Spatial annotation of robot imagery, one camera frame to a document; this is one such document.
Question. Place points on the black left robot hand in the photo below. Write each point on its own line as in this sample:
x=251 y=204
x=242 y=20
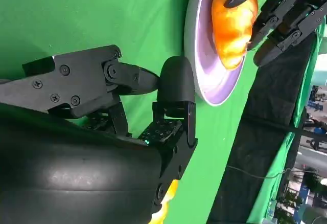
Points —
x=288 y=11

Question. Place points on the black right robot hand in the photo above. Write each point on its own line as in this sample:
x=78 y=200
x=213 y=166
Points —
x=76 y=170

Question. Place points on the orange and white bread roll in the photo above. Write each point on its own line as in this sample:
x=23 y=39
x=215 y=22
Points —
x=168 y=196
x=232 y=34

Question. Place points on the lilac plate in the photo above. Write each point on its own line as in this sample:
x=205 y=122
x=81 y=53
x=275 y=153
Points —
x=204 y=80

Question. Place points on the black backdrop cloth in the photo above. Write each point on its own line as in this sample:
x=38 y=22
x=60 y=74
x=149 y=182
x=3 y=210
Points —
x=255 y=144

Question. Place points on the green table cloth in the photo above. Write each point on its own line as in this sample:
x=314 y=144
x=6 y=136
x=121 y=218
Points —
x=76 y=17

